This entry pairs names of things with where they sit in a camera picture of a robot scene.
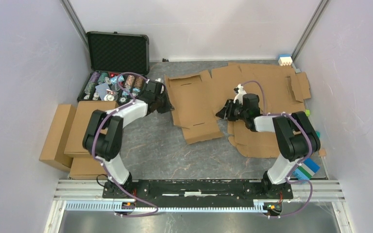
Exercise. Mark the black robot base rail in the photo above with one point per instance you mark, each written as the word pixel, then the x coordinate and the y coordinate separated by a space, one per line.
pixel 196 193

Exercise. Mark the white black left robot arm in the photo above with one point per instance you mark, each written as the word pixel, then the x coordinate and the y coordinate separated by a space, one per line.
pixel 104 133

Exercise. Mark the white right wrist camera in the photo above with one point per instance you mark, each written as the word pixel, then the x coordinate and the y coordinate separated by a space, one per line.
pixel 240 92

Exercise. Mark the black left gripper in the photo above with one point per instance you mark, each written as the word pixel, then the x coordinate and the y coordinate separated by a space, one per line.
pixel 168 107

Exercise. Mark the blue green striped block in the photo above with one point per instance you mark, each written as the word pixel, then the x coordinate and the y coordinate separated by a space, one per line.
pixel 306 170

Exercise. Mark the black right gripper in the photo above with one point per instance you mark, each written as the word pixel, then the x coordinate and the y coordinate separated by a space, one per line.
pixel 226 112

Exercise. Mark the lower flat cardboard sheet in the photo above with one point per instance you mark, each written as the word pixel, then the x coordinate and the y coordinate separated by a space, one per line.
pixel 281 89

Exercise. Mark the black poker chip case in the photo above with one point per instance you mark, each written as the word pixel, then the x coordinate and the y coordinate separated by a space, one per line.
pixel 110 55

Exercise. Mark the white blue toy block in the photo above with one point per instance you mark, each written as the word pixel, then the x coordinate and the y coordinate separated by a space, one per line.
pixel 285 60

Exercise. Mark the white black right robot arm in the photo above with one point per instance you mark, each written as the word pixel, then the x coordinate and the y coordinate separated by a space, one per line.
pixel 296 138

